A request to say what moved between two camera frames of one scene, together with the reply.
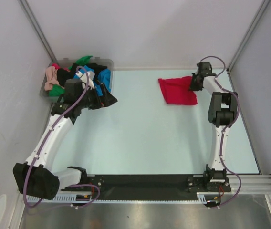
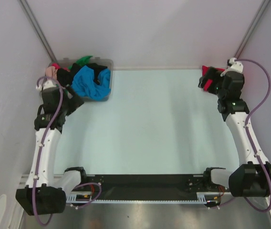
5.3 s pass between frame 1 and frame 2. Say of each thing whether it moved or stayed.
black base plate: stayed
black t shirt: stayed
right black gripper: moved
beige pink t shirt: stayed
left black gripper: moved
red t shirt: moved
